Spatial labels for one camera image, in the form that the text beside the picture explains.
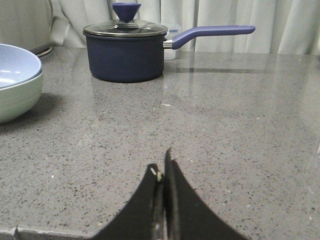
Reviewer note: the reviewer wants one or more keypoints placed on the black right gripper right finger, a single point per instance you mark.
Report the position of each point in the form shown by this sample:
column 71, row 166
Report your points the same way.
column 187, row 216

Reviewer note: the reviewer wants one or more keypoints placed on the glass pot lid blue knob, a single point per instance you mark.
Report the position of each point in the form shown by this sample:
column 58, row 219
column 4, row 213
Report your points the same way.
column 126, row 26

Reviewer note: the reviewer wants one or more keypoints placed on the blue bowl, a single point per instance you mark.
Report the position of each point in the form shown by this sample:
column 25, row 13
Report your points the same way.
column 17, row 65

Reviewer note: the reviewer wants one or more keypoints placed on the cream and silver toaster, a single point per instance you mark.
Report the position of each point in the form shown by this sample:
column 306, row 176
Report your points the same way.
column 27, row 24

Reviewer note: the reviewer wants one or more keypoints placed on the white curtain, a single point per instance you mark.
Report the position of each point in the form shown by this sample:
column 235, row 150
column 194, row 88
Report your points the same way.
column 282, row 26

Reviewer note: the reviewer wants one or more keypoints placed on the green bowl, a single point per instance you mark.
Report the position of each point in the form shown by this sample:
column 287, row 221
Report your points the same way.
column 17, row 99

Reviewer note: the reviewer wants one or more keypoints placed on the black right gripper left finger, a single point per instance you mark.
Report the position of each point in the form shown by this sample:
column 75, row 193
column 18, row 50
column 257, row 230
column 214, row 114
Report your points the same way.
column 142, row 218

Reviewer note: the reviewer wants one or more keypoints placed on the dark blue saucepan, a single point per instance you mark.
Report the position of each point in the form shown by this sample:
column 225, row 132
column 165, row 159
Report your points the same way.
column 138, row 59

